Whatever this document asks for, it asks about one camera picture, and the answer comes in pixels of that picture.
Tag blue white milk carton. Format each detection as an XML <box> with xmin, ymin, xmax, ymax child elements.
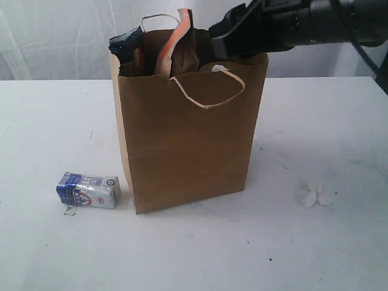
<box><xmin>56</xmin><ymin>172</ymin><xmax>121</xmax><ymax>209</ymax></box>

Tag brown paper bag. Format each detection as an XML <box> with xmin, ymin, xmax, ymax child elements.
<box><xmin>107</xmin><ymin>13</ymin><xmax>270</xmax><ymax>215</ymax></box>

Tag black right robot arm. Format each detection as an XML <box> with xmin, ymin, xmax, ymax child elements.
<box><xmin>209</xmin><ymin>0</ymin><xmax>387</xmax><ymax>59</ymax></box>

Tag spaghetti packet with Italian flag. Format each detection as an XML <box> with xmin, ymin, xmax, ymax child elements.
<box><xmin>109</xmin><ymin>26</ymin><xmax>144</xmax><ymax>76</ymax></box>

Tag white backdrop curtain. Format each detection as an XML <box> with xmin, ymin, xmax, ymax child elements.
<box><xmin>1</xmin><ymin>0</ymin><xmax>375</xmax><ymax>80</ymax></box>

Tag gold lid clear jar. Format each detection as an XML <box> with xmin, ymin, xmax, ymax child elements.
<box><xmin>198</xmin><ymin>61</ymin><xmax>242</xmax><ymax>72</ymax></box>

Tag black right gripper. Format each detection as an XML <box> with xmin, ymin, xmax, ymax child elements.
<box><xmin>209</xmin><ymin>1</ymin><xmax>303</xmax><ymax>59</ymax></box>

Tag brown kraft pouch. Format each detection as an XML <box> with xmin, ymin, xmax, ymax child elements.
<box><xmin>154</xmin><ymin>8</ymin><xmax>199</xmax><ymax>78</ymax></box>

